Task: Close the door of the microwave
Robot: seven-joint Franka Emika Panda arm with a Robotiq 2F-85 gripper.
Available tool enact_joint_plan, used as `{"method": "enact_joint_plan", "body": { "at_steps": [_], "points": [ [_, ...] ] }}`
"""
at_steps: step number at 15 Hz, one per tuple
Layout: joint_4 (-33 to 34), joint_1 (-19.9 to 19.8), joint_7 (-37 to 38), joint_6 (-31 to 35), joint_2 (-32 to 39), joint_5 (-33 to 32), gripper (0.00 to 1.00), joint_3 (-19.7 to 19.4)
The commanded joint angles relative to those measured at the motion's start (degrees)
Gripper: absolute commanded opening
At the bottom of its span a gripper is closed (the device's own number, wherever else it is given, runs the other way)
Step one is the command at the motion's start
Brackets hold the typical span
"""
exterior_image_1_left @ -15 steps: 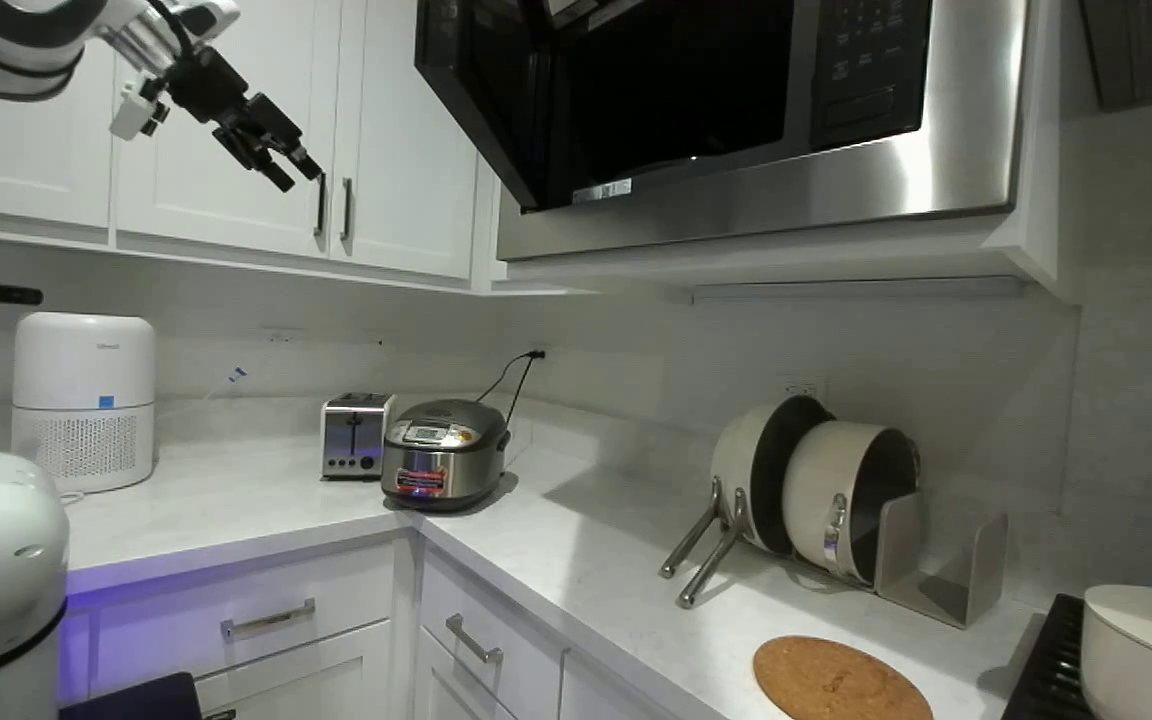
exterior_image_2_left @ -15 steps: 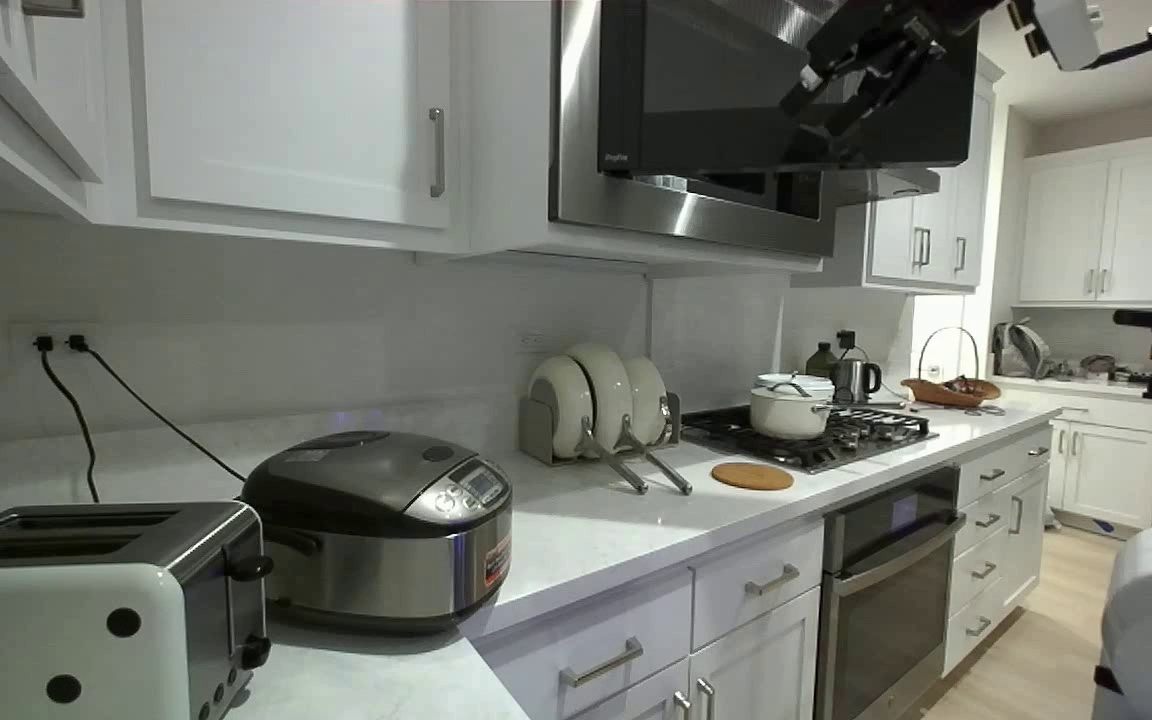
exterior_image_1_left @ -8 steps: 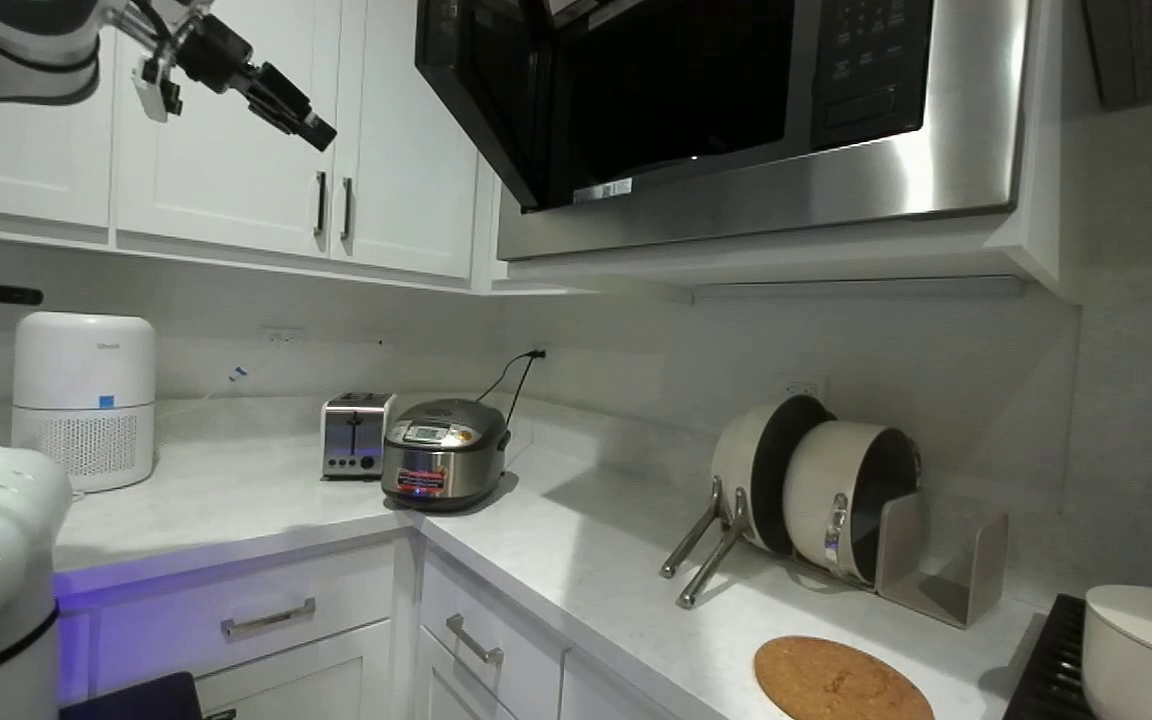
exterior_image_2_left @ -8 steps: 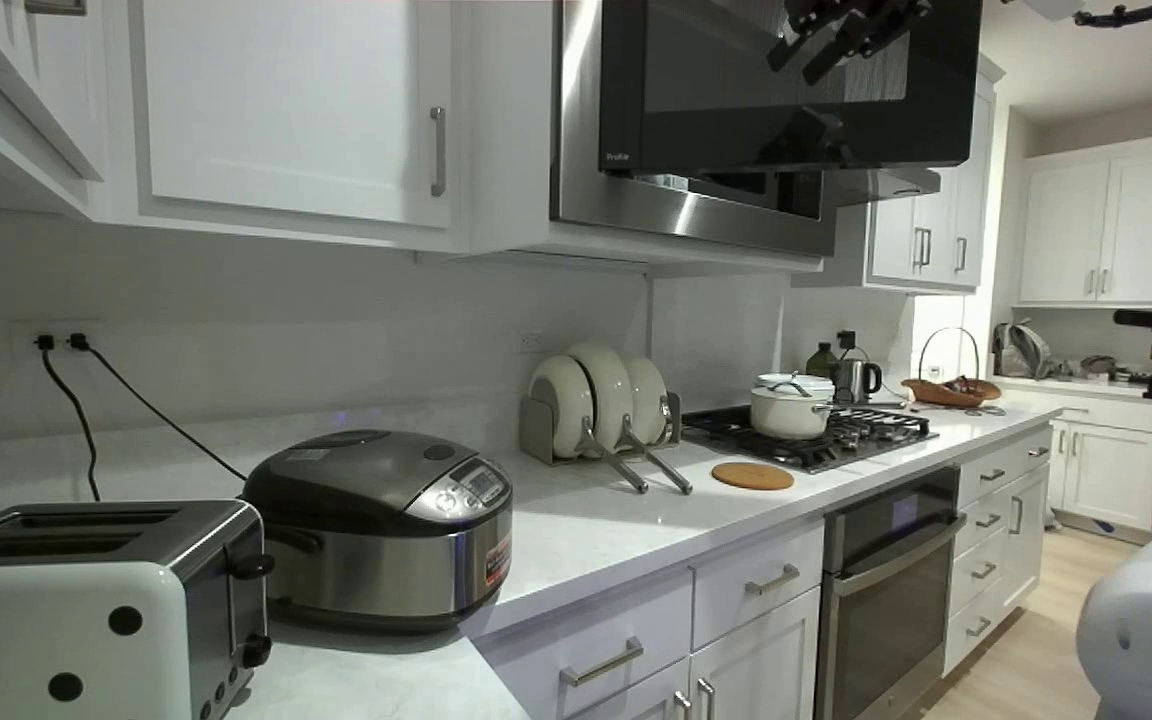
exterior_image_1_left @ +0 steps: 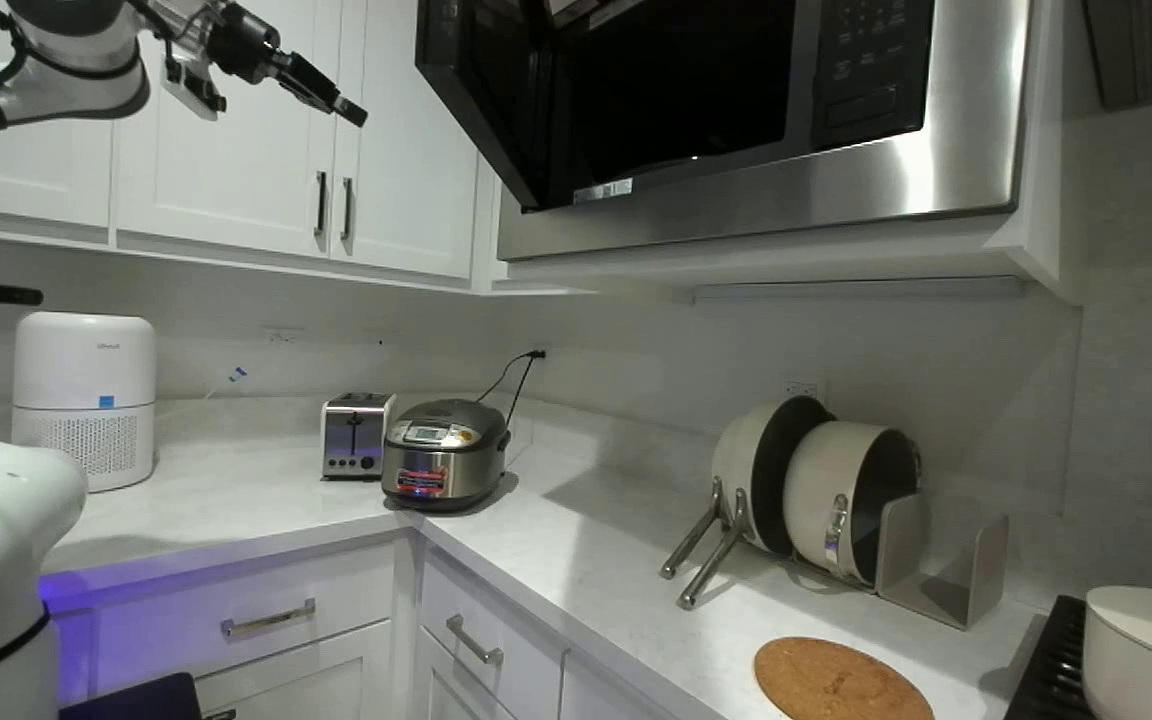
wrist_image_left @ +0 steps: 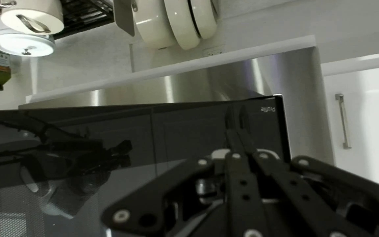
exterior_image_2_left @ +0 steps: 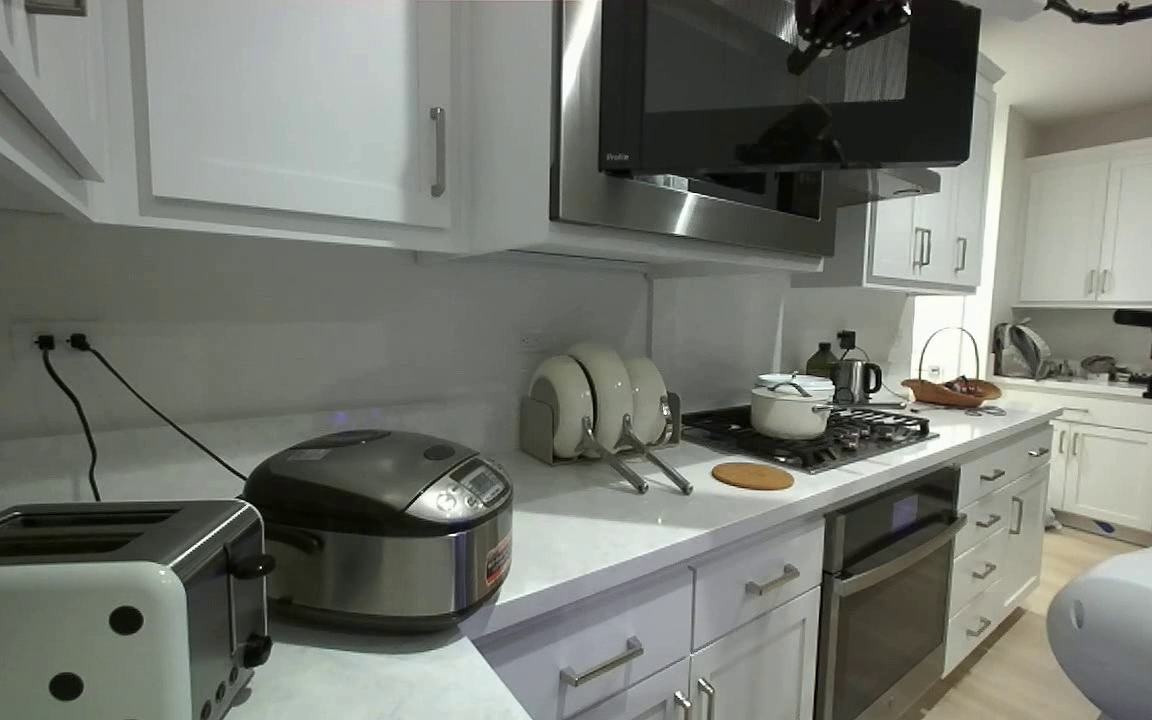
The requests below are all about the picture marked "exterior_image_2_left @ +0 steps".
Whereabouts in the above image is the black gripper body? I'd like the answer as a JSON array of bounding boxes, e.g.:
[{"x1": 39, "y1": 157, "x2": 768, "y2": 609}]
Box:
[{"x1": 795, "y1": 0, "x2": 928, "y2": 36}]

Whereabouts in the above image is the white cabinet beside microwave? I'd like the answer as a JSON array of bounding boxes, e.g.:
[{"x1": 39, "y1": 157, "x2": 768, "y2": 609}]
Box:
[{"x1": 794, "y1": 73, "x2": 1009, "y2": 294}]

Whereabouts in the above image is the stainless steel microwave body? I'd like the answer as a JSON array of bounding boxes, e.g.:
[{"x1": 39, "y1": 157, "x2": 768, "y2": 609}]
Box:
[{"x1": 550, "y1": 0, "x2": 949, "y2": 262}]

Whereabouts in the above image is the white upper cabinet door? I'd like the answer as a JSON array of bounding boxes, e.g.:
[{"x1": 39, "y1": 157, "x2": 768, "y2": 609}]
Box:
[{"x1": 125, "y1": 0, "x2": 461, "y2": 234}]

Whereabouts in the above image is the green glass bottle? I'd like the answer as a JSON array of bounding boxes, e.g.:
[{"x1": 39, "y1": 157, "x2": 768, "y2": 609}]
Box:
[{"x1": 803, "y1": 338, "x2": 846, "y2": 385}]

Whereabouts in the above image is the steel electric kettle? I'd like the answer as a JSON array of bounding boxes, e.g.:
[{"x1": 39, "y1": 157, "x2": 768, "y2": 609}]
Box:
[{"x1": 834, "y1": 327, "x2": 890, "y2": 409}]

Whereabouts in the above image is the chrome sink faucet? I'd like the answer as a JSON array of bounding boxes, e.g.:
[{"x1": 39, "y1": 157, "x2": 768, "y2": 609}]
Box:
[{"x1": 994, "y1": 317, "x2": 1057, "y2": 385}]

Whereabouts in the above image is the white lidded cooking pot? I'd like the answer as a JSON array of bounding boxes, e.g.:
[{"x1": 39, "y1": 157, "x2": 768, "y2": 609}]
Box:
[{"x1": 749, "y1": 369, "x2": 839, "y2": 443}]

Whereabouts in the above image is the brown wicker basket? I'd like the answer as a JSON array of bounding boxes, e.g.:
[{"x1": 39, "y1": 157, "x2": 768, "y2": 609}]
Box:
[{"x1": 901, "y1": 324, "x2": 1004, "y2": 412}]

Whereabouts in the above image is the black gas stovetop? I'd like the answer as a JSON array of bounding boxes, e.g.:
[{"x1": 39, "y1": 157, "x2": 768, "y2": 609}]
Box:
[{"x1": 677, "y1": 394, "x2": 941, "y2": 477}]

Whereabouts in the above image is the round cork trivet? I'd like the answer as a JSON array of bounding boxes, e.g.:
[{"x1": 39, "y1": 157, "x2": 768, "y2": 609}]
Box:
[{"x1": 708, "y1": 455, "x2": 800, "y2": 495}]

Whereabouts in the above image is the white sink base cabinet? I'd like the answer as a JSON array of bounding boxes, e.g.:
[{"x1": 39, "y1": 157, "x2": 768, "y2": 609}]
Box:
[{"x1": 1035, "y1": 379, "x2": 1152, "y2": 536}]

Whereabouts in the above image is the white narrow drawer stack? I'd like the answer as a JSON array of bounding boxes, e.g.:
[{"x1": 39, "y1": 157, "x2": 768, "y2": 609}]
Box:
[{"x1": 941, "y1": 421, "x2": 1057, "y2": 678}]

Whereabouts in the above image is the stainless steel built-in oven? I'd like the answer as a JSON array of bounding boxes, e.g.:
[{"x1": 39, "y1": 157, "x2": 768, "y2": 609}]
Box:
[{"x1": 811, "y1": 459, "x2": 970, "y2": 720}]

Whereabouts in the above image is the white base cabinet with drawers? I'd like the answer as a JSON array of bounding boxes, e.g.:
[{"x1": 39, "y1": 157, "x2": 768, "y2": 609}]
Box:
[{"x1": 474, "y1": 514, "x2": 827, "y2": 720}]

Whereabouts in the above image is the stainless steel rice cooker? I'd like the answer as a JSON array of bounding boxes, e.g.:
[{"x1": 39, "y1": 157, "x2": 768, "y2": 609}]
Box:
[{"x1": 239, "y1": 426, "x2": 516, "y2": 641}]

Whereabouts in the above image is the white upper corner cabinet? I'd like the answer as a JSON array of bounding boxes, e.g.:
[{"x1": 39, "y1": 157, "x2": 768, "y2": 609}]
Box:
[{"x1": 0, "y1": 0, "x2": 107, "y2": 222}]

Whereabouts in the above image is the white polka dot toaster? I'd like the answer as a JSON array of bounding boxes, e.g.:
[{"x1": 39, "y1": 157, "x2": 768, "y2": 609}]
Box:
[{"x1": 0, "y1": 495, "x2": 280, "y2": 720}]

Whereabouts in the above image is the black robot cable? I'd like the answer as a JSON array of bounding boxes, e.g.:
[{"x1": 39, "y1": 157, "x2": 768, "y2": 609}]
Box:
[{"x1": 1041, "y1": 0, "x2": 1152, "y2": 28}]

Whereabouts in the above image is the white double-door wall cabinet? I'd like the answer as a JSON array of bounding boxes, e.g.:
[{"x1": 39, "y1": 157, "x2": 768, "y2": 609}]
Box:
[{"x1": 1014, "y1": 127, "x2": 1152, "y2": 312}]

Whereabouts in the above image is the silver cabinet door handle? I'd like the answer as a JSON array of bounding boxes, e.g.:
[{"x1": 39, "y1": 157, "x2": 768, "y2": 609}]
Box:
[{"x1": 426, "y1": 102, "x2": 454, "y2": 204}]

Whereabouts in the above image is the black power cable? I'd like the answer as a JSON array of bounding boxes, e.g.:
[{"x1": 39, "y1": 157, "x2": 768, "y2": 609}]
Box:
[
  {"x1": 31, "y1": 333, "x2": 107, "y2": 507},
  {"x1": 66, "y1": 333, "x2": 251, "y2": 488}
]

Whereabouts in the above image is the white wall outlet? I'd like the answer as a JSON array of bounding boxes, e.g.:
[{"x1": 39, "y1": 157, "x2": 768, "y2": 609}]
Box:
[{"x1": 6, "y1": 318, "x2": 107, "y2": 369}]

